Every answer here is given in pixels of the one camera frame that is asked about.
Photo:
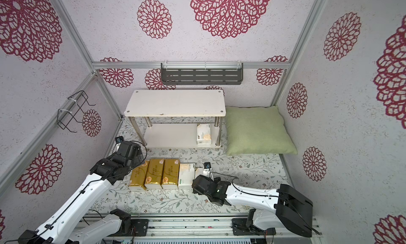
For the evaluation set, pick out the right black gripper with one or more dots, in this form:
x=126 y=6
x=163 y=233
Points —
x=199 y=185

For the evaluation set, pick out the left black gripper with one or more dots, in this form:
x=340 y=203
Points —
x=139 y=159

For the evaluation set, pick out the white tissue pack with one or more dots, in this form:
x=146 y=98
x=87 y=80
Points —
x=203 y=134
x=199 y=171
x=186 y=176

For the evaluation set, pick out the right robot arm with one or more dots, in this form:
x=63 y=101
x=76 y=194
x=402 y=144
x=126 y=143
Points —
x=281 y=207

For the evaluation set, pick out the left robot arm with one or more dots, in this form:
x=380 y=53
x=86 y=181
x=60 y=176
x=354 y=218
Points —
x=60 y=227

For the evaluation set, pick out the gold tissue pack left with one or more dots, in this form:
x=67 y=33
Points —
x=138 y=176

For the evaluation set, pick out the gold tissue pack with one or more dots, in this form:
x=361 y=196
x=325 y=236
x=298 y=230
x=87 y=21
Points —
x=138 y=176
x=153 y=179
x=170 y=176

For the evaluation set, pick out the gold tissue pack middle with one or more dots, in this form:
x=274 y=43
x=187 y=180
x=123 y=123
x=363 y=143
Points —
x=153 y=179

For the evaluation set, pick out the gold tissue pack right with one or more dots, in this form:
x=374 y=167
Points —
x=170 y=176

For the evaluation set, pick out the white two-tier shelf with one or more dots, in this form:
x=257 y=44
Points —
x=146 y=104

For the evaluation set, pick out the floral patterned floor mat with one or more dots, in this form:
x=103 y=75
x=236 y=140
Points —
x=258 y=171

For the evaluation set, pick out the green cushion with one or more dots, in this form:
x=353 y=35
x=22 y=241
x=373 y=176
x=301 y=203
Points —
x=257 y=130

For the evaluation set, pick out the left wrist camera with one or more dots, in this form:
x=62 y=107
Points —
x=118 y=141

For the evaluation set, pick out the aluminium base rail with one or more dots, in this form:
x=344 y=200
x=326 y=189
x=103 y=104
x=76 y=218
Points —
x=223 y=229

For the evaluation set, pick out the black wire wall rack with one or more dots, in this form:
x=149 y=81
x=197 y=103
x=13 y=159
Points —
x=66 y=116

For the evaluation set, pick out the grey slotted wall shelf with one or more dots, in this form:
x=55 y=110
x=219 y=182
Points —
x=202 y=74

